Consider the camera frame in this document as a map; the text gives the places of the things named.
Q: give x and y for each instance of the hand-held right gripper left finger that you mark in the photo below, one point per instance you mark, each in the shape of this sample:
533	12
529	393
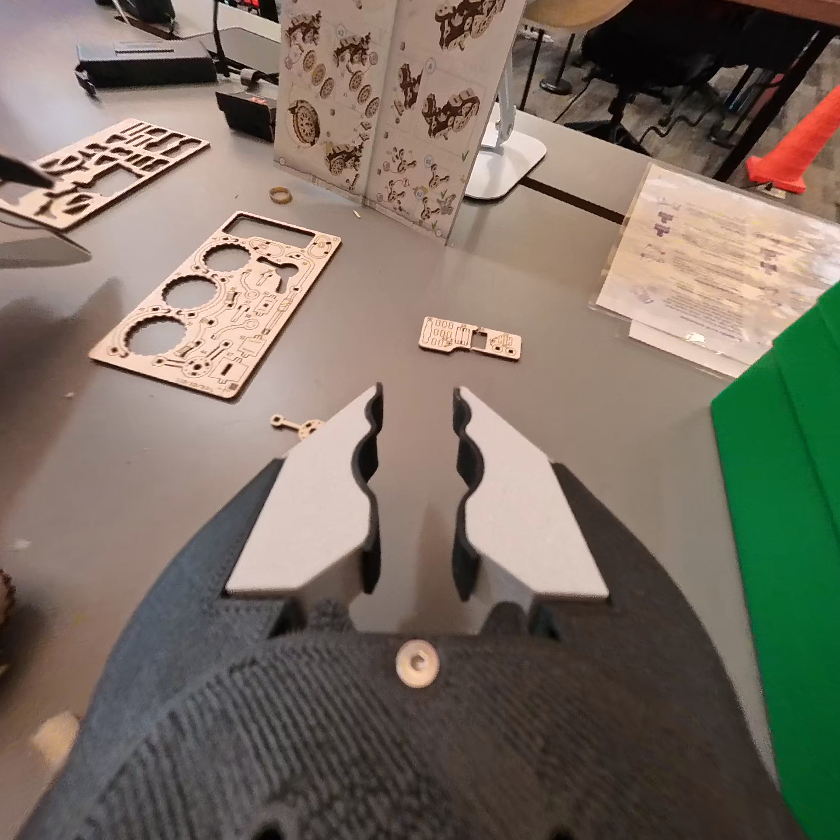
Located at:
308	525

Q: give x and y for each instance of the small three-armed wooden part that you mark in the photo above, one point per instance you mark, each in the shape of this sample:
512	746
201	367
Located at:
305	430

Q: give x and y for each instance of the green plastic bin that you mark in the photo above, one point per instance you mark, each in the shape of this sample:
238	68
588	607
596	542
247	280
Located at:
787	525

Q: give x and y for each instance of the emptied wooden puzzle sheet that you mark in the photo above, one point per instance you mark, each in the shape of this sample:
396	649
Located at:
164	148

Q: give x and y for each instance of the black power adapter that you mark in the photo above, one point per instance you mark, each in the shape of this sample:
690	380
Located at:
144	65

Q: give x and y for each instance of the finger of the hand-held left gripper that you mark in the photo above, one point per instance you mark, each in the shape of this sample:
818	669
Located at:
23	172
33	249

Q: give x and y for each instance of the black office chair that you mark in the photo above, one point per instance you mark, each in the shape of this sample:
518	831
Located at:
623	85

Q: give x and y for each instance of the grey desk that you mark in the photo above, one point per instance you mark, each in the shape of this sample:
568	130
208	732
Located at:
394	295

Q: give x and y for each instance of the wooden puzzle sheet gear holes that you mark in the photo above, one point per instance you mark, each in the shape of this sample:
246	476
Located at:
308	262

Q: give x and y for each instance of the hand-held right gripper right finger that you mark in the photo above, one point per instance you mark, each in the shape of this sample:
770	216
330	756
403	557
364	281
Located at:
525	525

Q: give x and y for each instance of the wooden table with black leg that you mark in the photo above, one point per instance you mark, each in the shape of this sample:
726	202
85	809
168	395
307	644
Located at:
814	10

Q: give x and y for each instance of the black box with red label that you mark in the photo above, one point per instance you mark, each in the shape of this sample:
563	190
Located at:
243	118

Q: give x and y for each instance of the small wooden puzzle sheet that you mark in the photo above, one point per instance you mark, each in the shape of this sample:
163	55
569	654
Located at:
439	341

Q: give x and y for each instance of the laminated instruction sheet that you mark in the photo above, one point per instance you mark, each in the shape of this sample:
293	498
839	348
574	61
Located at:
709	262

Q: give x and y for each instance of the orange traffic cone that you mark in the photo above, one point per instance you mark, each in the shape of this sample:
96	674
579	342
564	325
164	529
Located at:
794	151

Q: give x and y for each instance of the white monitor stand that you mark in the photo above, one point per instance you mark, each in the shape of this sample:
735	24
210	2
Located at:
505	170

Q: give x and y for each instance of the small pale wax piece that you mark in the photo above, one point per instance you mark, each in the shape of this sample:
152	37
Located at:
56	738

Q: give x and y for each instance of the folded instruction booklet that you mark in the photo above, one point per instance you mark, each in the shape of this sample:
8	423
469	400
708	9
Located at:
394	98

